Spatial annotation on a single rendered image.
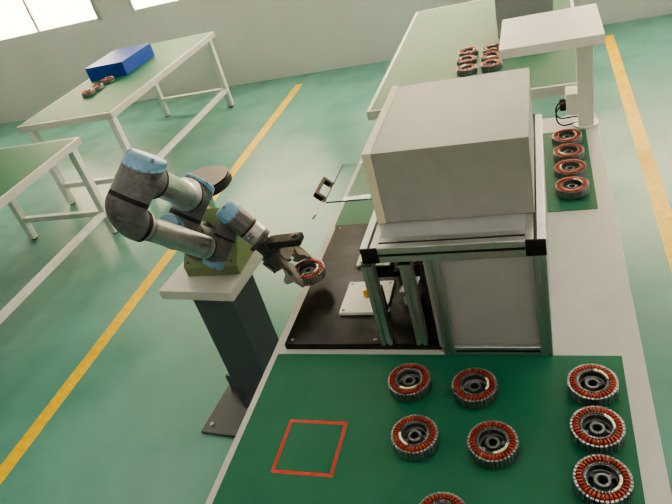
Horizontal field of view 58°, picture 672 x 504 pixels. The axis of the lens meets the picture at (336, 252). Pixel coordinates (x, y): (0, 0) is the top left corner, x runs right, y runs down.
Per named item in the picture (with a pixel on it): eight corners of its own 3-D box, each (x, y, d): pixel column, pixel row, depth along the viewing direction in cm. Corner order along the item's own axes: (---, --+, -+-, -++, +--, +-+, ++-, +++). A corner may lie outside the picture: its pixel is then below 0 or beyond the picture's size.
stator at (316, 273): (289, 287, 197) (286, 278, 195) (299, 266, 206) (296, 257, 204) (321, 287, 194) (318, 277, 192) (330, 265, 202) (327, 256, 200)
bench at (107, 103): (63, 208, 517) (16, 127, 476) (165, 114, 662) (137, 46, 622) (151, 199, 486) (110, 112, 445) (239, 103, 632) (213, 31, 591)
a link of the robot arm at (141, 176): (176, 213, 220) (98, 189, 166) (192, 175, 220) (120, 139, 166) (205, 226, 218) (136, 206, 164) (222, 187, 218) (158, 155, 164)
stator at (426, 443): (425, 416, 150) (423, 406, 148) (448, 448, 141) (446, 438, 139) (385, 436, 148) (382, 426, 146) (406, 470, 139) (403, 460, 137)
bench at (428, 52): (393, 227, 365) (366, 111, 324) (431, 103, 507) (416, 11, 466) (591, 214, 327) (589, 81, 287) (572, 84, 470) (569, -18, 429)
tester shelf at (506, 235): (362, 264, 154) (358, 249, 151) (405, 142, 206) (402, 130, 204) (546, 255, 139) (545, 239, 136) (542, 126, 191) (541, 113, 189)
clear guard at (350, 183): (312, 219, 192) (307, 203, 189) (331, 181, 210) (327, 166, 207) (413, 212, 181) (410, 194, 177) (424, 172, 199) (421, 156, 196)
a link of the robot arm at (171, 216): (169, 246, 221) (145, 239, 208) (183, 212, 221) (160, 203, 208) (194, 258, 216) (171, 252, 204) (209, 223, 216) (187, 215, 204)
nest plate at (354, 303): (339, 315, 187) (338, 312, 187) (350, 284, 199) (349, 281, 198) (386, 314, 182) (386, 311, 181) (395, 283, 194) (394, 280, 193)
